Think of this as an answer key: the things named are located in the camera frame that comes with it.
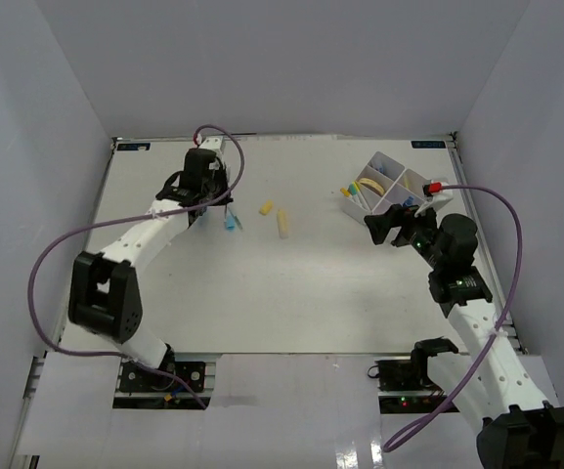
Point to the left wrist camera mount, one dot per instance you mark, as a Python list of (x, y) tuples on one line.
[(213, 143)]

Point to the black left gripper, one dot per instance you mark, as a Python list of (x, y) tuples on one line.
[(220, 172)]

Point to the white divided organizer box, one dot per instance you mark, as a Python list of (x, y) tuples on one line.
[(392, 182)]

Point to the light blue marker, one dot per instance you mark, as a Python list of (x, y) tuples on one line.
[(230, 222)]

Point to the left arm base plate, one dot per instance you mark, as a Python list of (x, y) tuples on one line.
[(141, 390)]

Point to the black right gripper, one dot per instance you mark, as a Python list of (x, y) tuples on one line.
[(379, 226)]

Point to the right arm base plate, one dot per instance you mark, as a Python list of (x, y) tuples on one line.
[(403, 383)]

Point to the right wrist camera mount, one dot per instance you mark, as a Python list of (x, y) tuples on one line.
[(436, 195)]

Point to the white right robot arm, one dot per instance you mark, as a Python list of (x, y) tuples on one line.
[(515, 424)]

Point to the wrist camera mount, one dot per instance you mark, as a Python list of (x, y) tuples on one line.
[(436, 195), (213, 143)]

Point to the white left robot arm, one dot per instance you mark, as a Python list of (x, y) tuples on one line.
[(105, 297)]

